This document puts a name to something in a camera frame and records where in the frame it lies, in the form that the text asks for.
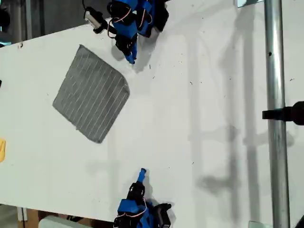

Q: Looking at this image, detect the grey striped towel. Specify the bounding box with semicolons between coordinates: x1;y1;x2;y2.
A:
52;44;131;144

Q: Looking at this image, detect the white box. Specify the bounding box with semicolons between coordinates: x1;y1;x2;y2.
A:
38;215;100;228

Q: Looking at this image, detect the grey metal bar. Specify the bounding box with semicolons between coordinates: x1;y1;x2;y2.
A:
25;0;33;40

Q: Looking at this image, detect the wooden table support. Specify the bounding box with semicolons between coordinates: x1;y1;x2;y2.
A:
17;207;40;223

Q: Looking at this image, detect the black round object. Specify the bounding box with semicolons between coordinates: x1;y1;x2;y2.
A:
0;6;11;30

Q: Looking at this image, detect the yellow object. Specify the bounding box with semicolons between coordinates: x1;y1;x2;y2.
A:
0;138;7;163

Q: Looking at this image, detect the black clamp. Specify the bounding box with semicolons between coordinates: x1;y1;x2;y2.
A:
262;101;304;126

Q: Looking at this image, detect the grey and black camera box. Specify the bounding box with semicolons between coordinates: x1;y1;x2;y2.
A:
84;6;109;34

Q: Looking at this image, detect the metal plate bracket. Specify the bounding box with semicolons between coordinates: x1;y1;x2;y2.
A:
234;0;265;8

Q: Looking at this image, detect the steel post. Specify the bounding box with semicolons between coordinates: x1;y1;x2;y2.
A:
263;0;291;228

